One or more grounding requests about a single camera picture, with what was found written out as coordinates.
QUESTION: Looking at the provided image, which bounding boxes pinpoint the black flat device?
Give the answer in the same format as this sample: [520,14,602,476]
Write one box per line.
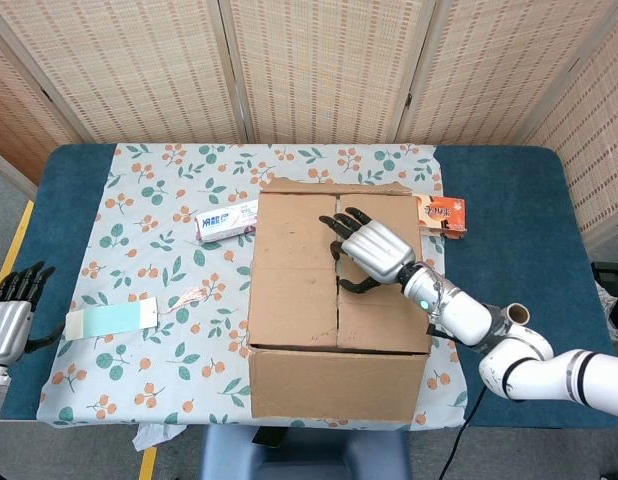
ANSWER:
[252,427,290,450]

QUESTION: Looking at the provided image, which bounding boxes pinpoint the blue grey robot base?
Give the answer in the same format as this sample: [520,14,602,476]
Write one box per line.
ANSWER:
[198,427,413,480]

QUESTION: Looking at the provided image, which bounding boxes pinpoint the crumpled white plastic bag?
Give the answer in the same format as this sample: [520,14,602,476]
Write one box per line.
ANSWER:
[596,280,618,342]

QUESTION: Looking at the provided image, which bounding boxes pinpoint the teal white tasselled bookmark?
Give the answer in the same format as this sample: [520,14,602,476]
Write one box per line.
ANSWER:
[63,284,210,342]

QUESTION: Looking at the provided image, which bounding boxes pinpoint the orange printed carton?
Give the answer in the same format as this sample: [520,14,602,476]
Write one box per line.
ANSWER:
[416,195,468,240]

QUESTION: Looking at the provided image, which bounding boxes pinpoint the cardboard box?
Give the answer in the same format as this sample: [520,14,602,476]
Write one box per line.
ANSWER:
[247,175,434,425]

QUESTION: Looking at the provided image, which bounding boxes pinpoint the white toothpaste box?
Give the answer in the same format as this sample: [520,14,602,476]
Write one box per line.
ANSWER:
[194,198,260,245]

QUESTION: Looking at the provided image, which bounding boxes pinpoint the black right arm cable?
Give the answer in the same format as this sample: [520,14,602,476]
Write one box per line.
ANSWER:
[441,384,488,480]

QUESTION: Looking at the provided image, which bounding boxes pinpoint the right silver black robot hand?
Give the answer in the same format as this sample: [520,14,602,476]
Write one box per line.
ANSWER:
[318,207,418,294]

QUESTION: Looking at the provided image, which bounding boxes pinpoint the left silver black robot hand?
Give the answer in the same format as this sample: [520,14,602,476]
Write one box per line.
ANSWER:
[0,260,65,364]

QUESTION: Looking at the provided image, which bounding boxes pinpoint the dark green plastic bin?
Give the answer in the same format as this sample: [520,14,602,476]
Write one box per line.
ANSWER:
[591,260,618,296]

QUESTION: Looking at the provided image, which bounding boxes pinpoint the cardboard tube roll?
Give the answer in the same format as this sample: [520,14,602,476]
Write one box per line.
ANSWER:
[506,302,533,327]

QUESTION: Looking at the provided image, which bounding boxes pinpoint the woven folding screen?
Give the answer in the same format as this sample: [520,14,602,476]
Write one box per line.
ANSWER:
[0,0,618,236]

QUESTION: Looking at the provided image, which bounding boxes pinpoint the crumpled white paper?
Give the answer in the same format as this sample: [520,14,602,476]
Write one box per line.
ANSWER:
[132,423,188,452]

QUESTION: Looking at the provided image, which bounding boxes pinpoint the yellow floor tape strip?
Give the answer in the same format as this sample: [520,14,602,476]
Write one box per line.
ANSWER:
[0,199,35,301]
[138,447,159,480]

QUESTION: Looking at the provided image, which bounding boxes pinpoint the floral print tablecloth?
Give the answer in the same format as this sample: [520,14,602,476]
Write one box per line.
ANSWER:
[36,142,470,431]

